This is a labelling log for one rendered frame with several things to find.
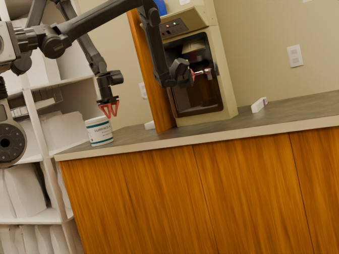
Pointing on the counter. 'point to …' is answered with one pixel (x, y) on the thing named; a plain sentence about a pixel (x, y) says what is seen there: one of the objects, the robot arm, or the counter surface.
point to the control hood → (187, 18)
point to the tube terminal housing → (216, 43)
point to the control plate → (172, 27)
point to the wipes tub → (99, 131)
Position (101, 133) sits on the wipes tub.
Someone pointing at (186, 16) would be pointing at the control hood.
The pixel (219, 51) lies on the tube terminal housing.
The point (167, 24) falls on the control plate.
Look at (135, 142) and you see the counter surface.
